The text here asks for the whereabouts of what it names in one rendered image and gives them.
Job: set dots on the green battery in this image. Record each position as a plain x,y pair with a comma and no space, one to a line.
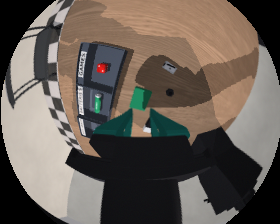
97,103

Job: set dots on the red die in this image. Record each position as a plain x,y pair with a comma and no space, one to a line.
102,68

